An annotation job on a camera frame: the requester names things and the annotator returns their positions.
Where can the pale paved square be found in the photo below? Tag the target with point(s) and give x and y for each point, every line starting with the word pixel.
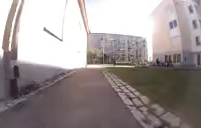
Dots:
pixel 108 66

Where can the green tree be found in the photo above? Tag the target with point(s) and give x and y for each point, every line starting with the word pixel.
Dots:
pixel 93 56

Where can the grey glass-fronted building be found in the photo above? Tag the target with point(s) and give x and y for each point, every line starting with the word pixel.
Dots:
pixel 121 48

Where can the grey asphalt path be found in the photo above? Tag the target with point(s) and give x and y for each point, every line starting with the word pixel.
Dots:
pixel 78 100

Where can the cobblestone strip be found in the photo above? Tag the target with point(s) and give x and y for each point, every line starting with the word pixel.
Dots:
pixel 8 103
pixel 138 103

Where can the white building with drainpipe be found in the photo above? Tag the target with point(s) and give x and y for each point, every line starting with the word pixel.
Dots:
pixel 48 40

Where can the green grass area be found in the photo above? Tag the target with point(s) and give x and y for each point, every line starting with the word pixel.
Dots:
pixel 174 90

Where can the pale multi-storey building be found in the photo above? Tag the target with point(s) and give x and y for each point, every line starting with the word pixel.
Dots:
pixel 181 33

